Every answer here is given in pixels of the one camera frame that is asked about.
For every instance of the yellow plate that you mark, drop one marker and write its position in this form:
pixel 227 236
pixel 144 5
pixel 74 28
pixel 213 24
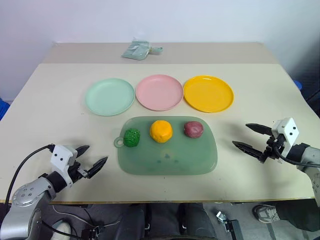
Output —
pixel 208 94

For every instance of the green item in plastic bag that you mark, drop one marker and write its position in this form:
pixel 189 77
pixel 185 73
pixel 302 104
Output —
pixel 135 50

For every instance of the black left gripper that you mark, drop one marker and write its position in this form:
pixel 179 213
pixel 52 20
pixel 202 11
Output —
pixel 76 171

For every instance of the small black box on floor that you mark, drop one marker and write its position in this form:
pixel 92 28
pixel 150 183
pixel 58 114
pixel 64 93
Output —
pixel 90 233

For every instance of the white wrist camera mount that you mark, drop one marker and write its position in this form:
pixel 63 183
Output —
pixel 288 130
pixel 61 155

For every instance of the metal bracket on floor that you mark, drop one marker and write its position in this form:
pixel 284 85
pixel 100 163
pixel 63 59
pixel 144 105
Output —
pixel 228 223

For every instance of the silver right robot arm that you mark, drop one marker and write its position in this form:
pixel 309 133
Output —
pixel 312 160

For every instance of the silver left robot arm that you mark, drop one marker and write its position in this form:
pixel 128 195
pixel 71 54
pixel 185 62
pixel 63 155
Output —
pixel 27 196

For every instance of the translucent green tray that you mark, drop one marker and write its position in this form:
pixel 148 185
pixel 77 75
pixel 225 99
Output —
pixel 175 160

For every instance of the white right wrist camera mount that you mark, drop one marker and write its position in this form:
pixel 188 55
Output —
pixel 288 130

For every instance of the green broccoli toy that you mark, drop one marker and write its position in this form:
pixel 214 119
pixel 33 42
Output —
pixel 131 138

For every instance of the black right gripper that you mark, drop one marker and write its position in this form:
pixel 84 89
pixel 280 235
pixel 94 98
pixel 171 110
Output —
pixel 272 150

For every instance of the pink plate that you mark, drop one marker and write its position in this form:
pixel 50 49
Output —
pixel 160 92

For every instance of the light green plate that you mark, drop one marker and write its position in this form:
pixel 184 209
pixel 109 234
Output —
pixel 110 97

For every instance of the dark red fruit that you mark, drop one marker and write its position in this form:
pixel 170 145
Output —
pixel 193 129

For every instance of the dark trouser leg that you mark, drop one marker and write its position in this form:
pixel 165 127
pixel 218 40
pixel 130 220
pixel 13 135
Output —
pixel 297 215

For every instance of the blue object beside table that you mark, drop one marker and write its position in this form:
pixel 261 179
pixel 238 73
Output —
pixel 3 108
pixel 299 84

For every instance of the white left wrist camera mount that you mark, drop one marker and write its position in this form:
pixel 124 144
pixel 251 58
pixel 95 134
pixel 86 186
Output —
pixel 61 155

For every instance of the grey and white sneaker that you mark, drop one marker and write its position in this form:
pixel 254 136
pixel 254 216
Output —
pixel 265 213

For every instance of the orange fruit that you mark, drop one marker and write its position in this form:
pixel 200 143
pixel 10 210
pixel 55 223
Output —
pixel 161 131

